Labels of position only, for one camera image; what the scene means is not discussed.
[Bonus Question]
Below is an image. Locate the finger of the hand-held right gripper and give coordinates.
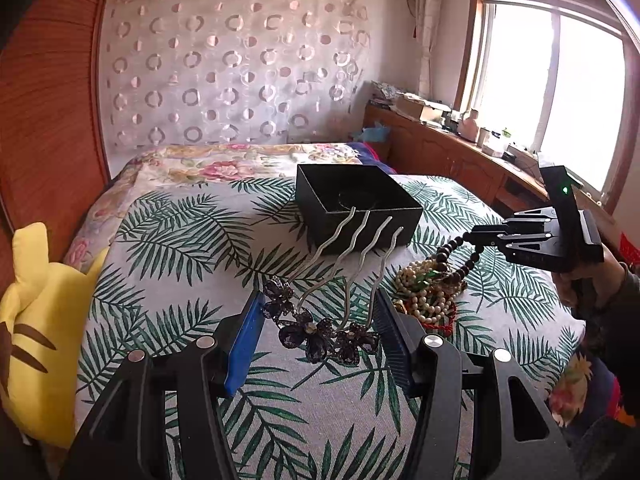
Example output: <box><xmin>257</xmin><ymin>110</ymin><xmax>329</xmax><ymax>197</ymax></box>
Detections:
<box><xmin>502</xmin><ymin>207</ymin><xmax>559</xmax><ymax>232</ymax></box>
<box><xmin>470</xmin><ymin>227</ymin><xmax>554</xmax><ymax>265</ymax></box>

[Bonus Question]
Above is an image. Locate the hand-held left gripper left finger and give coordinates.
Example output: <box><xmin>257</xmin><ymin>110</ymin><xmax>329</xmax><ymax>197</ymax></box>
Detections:
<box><xmin>60</xmin><ymin>290</ymin><xmax>268</xmax><ymax>480</ymax></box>

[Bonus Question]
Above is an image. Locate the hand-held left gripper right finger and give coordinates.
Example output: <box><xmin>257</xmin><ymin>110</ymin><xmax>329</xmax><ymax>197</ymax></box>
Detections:
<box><xmin>372</xmin><ymin>287</ymin><xmax>581</xmax><ymax>480</ymax></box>

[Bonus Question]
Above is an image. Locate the dark brown bead necklace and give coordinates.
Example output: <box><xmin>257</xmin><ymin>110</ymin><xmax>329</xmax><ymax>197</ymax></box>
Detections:
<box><xmin>434</xmin><ymin>237</ymin><xmax>489</xmax><ymax>287</ymax></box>

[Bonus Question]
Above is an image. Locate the dark flower metal hair comb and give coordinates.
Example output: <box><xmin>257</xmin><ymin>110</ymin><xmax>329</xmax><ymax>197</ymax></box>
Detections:
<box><xmin>263</xmin><ymin>205</ymin><xmax>407</xmax><ymax>367</ymax></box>

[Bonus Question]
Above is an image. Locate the black box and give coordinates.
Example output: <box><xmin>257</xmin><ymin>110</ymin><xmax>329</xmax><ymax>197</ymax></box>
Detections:
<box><xmin>295</xmin><ymin>164</ymin><xmax>424</xmax><ymax>257</ymax></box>

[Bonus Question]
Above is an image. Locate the person's right forearm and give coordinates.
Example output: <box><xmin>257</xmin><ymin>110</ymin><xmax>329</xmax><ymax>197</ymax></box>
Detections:
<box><xmin>575</xmin><ymin>260</ymin><xmax>640</xmax><ymax>361</ymax></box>

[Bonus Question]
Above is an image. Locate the person's right hand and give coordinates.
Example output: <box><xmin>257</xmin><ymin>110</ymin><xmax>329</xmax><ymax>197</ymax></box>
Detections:
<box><xmin>556</xmin><ymin>246</ymin><xmax>625</xmax><ymax>319</ymax></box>

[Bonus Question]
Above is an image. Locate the wooden cabinet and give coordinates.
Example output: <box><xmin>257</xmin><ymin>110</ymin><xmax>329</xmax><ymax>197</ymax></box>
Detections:
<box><xmin>362</xmin><ymin>102</ymin><xmax>617</xmax><ymax>228</ymax></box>

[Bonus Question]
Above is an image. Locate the pale pink jug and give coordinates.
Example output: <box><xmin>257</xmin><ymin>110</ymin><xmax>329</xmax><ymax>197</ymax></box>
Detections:
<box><xmin>459</xmin><ymin>110</ymin><xmax>482</xmax><ymax>140</ymax></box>

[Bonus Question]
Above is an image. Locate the green leaf print bedsheet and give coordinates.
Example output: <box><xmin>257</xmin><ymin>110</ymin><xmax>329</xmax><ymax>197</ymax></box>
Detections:
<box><xmin>75</xmin><ymin>174</ymin><xmax>587</xmax><ymax>480</ymax></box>

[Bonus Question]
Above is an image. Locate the window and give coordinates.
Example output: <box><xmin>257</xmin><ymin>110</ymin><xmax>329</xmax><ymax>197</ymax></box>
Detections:
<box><xmin>456</xmin><ymin>0</ymin><xmax>640</xmax><ymax>213</ymax></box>

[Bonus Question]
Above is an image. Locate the cardboard box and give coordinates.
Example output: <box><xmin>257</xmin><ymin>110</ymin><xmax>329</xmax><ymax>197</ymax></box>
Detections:
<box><xmin>396</xmin><ymin>95</ymin><xmax>452</xmax><ymax>127</ymax></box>

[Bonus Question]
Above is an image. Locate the blue plastic bag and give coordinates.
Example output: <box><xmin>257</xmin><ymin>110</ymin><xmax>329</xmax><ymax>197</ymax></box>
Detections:
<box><xmin>351</xmin><ymin>121</ymin><xmax>392</xmax><ymax>145</ymax></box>

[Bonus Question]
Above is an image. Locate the yellow plush pillow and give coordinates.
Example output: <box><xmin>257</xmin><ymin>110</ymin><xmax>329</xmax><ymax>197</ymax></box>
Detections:
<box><xmin>0</xmin><ymin>222</ymin><xmax>110</xmax><ymax>451</ymax></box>

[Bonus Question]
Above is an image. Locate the white curtain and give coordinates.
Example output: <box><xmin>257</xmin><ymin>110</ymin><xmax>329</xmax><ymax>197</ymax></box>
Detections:
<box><xmin>414</xmin><ymin>0</ymin><xmax>445</xmax><ymax>100</ymax></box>

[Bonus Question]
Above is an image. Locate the circle pattern lace cloth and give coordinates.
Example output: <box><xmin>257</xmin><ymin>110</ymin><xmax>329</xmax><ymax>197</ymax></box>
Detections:
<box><xmin>101</xmin><ymin>0</ymin><xmax>375</xmax><ymax>150</ymax></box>

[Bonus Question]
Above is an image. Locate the wooden headboard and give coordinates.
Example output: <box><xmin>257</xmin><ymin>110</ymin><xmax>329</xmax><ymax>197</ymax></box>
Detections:
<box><xmin>0</xmin><ymin>0</ymin><xmax>120</xmax><ymax>263</ymax></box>

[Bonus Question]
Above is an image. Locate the cream pearl bead necklace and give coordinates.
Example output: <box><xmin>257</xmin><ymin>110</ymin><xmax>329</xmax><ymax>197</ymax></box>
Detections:
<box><xmin>396</xmin><ymin>259</ymin><xmax>459</xmax><ymax>327</ymax></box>

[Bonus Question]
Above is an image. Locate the red bead necklace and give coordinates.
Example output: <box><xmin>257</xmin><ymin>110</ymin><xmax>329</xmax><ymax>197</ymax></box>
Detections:
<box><xmin>424</xmin><ymin>305</ymin><xmax>459</xmax><ymax>337</ymax></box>

